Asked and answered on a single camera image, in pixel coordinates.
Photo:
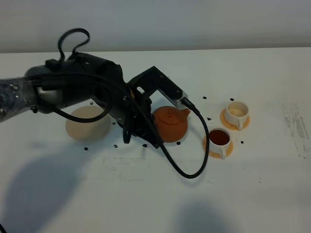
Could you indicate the front white teacup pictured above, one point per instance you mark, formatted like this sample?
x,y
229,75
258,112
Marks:
x,y
220,143

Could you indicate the beige round teapot coaster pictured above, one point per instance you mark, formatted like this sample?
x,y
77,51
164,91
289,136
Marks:
x,y
85,132

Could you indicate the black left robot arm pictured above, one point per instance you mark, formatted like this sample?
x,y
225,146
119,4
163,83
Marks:
x,y
65,82

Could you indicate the white teacup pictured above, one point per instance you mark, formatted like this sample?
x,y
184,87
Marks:
x,y
220,143
237,114

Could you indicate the brown clay teapot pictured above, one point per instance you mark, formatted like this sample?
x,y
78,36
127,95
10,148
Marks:
x,y
171,123

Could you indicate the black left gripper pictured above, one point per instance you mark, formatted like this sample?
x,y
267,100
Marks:
x,y
125,112

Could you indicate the rear orange saucer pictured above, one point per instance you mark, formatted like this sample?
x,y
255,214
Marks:
x,y
232,127

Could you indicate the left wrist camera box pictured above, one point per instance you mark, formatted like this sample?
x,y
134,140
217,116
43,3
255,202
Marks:
x,y
153,80

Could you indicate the rear white teacup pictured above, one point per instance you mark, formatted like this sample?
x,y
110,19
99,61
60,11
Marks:
x,y
237,114

